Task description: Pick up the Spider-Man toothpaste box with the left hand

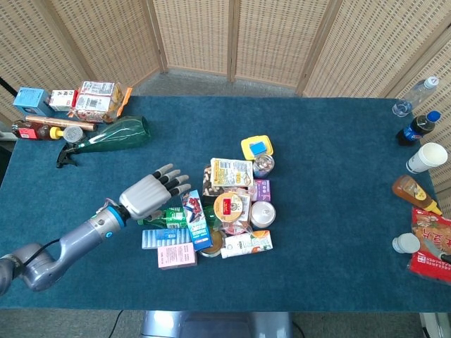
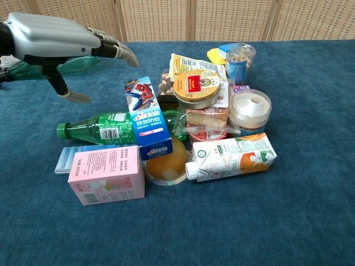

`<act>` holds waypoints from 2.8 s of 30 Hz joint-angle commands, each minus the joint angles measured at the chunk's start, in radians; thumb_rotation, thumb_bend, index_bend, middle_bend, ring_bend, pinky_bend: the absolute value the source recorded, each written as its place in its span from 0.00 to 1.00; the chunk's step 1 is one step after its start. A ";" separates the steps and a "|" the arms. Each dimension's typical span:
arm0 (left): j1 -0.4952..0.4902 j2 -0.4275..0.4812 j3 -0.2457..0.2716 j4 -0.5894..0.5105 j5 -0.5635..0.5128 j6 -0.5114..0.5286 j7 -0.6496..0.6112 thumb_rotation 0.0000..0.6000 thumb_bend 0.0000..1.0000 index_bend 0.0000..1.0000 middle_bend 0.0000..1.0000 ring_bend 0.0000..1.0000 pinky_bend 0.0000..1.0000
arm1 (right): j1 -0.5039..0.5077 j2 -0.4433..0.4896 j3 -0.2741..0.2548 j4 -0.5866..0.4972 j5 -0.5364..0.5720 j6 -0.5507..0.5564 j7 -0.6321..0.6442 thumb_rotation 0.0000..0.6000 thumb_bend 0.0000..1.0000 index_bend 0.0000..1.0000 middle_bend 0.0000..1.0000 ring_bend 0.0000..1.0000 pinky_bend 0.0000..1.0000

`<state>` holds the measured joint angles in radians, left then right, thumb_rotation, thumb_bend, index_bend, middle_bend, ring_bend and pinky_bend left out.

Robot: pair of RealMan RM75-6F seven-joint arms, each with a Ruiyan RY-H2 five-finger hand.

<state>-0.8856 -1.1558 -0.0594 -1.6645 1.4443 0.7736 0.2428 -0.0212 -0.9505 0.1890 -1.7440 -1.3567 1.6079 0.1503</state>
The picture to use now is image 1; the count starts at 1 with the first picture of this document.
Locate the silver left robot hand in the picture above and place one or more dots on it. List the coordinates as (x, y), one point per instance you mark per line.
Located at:
(146, 197)

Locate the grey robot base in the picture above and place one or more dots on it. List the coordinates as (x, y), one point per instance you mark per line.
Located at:
(218, 325)

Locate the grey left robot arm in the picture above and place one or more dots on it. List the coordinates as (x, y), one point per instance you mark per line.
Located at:
(77, 239)

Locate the red and blue toothpaste box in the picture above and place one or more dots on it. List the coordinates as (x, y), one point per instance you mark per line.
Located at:
(197, 222)

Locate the pink paper box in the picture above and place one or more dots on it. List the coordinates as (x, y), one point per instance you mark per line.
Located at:
(176, 256)

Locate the small purple box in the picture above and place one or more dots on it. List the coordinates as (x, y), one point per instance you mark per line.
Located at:
(263, 191)

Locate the light blue square box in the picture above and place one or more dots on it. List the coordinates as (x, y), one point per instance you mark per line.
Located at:
(30, 101)

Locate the green soda bottle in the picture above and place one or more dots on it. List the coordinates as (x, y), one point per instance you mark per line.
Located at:
(171, 218)

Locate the light blue ribbed pack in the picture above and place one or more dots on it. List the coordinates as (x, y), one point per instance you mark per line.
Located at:
(163, 238)

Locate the dark bag of nuts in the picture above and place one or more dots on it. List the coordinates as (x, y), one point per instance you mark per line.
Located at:
(208, 186)

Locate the green plastic spray bottle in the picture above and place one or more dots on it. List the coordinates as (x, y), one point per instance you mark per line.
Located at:
(116, 135)

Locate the round gold tin red label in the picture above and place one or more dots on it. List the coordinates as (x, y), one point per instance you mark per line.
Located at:
(228, 207)

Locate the yellow fruit jelly cup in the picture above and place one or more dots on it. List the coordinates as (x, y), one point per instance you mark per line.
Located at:
(214, 246)

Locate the yellow white snack packet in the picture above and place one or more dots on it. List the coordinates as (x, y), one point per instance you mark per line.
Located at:
(230, 172)

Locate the red white yogurt cup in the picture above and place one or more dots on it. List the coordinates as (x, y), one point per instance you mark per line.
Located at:
(236, 229)

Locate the clear plastic lidded cup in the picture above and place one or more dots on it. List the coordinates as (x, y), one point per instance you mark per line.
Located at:
(73, 134)

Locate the cake in clear plastic pack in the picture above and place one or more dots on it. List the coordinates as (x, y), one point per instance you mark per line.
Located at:
(246, 202)

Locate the snack bag red white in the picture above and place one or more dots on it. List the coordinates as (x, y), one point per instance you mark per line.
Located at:
(95, 104)

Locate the white orange juice carton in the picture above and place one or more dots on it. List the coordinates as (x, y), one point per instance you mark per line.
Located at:
(246, 244)

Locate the yellow plastic container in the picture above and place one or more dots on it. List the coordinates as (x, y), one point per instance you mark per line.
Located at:
(246, 149)

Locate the copper coloured tube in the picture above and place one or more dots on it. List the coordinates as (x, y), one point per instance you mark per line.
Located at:
(60, 122)

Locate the clear jar white lid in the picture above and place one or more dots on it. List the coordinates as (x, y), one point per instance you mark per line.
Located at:
(262, 214)

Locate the blue white sponge block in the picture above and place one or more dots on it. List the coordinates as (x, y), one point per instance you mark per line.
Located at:
(257, 148)

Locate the small white drink carton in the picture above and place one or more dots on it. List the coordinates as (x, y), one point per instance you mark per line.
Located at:
(61, 100)

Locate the brown bottle yellow cap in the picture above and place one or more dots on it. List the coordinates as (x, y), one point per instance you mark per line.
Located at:
(31, 131)

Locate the woven rattan folding screen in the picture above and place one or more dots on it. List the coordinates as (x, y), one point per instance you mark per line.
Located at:
(197, 35)

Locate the blue tablecloth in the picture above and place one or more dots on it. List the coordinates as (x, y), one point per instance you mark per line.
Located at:
(317, 225)

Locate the small jar white cap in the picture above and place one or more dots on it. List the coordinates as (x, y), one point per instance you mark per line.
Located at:
(406, 243)

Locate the amber honey squeeze bottle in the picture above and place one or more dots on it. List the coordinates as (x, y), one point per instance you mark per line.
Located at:
(412, 192)

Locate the cola bottle blue cap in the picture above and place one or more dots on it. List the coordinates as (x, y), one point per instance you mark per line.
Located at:
(415, 128)

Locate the white paper cup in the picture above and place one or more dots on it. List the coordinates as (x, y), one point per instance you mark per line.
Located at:
(428, 157)

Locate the clear water bottle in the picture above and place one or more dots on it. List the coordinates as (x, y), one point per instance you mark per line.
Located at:
(415, 95)

